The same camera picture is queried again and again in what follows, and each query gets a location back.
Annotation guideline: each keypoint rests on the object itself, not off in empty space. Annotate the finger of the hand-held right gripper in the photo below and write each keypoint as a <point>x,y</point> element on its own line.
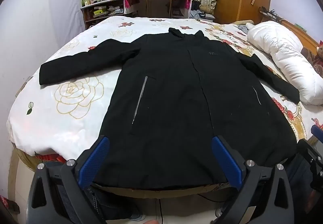
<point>309,154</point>
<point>317,131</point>

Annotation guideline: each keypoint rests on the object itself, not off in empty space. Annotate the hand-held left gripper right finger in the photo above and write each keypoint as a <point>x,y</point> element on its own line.
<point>227,160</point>

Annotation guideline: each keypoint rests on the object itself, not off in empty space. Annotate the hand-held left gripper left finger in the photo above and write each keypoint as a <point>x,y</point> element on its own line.
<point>94,160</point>

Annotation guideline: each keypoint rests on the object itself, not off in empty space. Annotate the black long coat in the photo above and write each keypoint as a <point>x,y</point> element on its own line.
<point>171,100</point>

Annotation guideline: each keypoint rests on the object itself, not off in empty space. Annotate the pile of clothes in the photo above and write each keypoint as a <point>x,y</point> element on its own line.
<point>200,14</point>

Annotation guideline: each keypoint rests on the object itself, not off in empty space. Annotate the dark cloth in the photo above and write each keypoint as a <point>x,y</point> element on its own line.
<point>113,203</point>

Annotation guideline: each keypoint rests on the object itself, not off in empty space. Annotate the floral white bed sheet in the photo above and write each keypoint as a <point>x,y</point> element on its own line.
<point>75,117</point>

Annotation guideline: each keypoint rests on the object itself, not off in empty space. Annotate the brown stuffed toy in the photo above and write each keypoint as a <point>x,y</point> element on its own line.
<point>318,56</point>

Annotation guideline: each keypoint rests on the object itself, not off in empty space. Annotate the white duvet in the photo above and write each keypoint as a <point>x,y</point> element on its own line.
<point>285,54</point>

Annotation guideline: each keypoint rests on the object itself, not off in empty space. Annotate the red patterned item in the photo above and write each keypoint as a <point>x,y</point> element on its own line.
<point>8,205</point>

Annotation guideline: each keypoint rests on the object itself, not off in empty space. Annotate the wooden headboard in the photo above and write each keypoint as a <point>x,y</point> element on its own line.
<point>297,28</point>

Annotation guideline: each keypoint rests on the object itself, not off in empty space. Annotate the grey cloth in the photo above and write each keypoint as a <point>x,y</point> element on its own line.
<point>243,29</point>

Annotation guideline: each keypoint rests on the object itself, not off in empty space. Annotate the wooden shelf unit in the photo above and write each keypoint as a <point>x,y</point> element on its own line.
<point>101,13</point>

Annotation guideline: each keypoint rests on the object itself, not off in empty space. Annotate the wooden bed frame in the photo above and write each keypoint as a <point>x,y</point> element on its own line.
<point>151,192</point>

